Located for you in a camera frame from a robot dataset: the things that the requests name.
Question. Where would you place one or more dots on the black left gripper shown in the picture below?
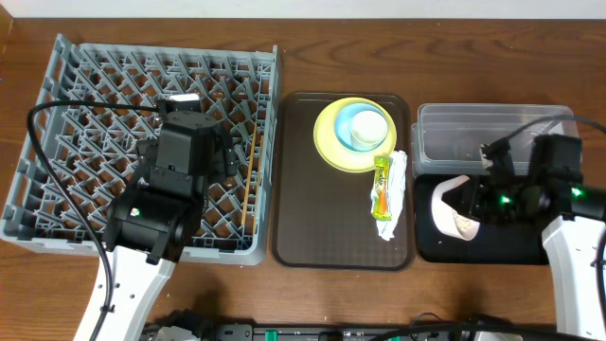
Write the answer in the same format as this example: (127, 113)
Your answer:
(226, 154)

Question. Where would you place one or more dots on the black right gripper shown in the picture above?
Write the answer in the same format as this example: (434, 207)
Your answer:
(475, 202)

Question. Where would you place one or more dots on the white bowl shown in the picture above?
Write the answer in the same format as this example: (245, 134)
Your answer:
(446, 219)

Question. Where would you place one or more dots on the white napkin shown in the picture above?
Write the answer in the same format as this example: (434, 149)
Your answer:
(395, 194)

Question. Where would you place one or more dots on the yellow green snack wrapper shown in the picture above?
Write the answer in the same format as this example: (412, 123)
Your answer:
(379, 193)

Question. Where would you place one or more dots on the white cup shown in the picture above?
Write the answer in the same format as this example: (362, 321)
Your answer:
(368, 129)

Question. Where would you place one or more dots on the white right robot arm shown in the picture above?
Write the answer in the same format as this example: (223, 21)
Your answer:
(575, 249)

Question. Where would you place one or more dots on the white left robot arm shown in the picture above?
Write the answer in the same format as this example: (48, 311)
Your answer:
(153, 218)

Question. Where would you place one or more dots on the black plastic tray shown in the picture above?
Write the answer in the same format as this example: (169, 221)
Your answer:
(491, 245)

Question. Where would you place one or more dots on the clear plastic bin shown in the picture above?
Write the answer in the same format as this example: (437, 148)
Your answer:
(448, 136)

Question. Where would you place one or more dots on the brown plastic serving tray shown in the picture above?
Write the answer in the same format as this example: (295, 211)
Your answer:
(322, 215)

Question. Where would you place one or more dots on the light blue bowl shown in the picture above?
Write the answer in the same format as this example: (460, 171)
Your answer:
(343, 119)

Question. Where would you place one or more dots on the yellow plate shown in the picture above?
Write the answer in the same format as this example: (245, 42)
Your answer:
(338, 151)

